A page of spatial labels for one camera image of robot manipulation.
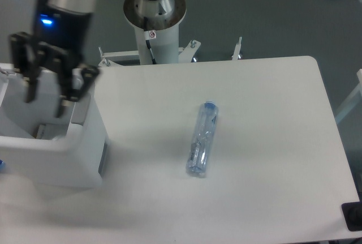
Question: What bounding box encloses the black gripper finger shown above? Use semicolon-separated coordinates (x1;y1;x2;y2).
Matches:
42;44;100;118
8;32;45;103

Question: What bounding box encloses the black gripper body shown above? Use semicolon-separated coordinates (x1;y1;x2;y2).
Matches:
31;0;93;63

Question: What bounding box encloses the crushed clear plastic bottle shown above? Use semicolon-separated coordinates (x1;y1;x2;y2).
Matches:
186;101;219;178

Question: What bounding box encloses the clear plastic bag green strip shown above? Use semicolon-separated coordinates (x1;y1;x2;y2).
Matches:
51;132;67;141

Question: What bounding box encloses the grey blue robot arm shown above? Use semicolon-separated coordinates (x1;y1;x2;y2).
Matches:
8;0;179;117

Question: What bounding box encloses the white trash can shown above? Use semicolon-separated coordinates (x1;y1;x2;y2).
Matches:
1;63;109;188

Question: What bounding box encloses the blue object at left edge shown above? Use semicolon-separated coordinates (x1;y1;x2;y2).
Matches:
0;160;6;173

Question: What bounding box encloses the white leveling foot bolt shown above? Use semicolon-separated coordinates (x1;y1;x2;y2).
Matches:
231;36;243;61

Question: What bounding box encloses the black device at table corner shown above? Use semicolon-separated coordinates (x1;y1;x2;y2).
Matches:
341;202;361;232

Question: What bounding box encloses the black cable on pedestal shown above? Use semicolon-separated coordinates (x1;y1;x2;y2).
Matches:
143;16;158;65

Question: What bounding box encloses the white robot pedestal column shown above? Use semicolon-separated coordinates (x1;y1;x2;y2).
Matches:
123;0;187;54

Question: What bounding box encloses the white pedestal base frame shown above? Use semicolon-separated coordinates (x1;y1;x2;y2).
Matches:
98;40;201;67

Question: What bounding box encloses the white frame at right edge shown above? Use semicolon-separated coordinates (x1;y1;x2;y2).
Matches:
335;69;361;124

